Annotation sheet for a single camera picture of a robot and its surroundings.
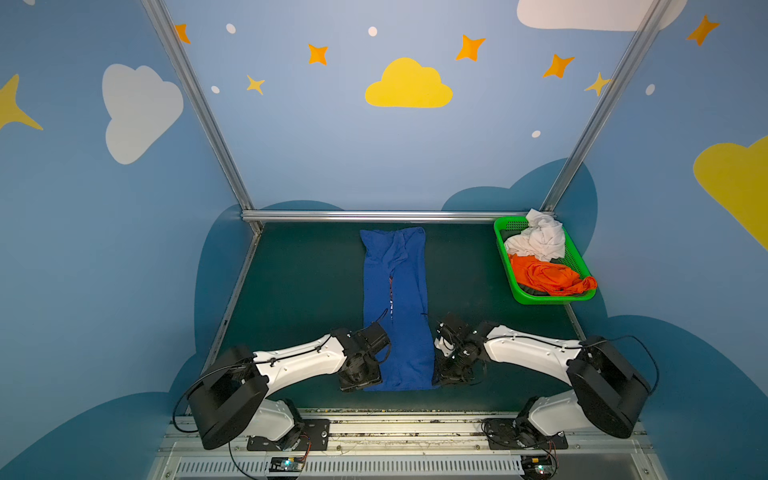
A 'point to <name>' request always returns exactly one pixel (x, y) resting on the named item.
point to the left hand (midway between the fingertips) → (376, 387)
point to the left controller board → (285, 464)
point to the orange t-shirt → (548, 278)
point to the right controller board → (537, 466)
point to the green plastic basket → (526, 294)
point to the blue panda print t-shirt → (396, 283)
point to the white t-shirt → (542, 239)
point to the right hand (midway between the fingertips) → (438, 380)
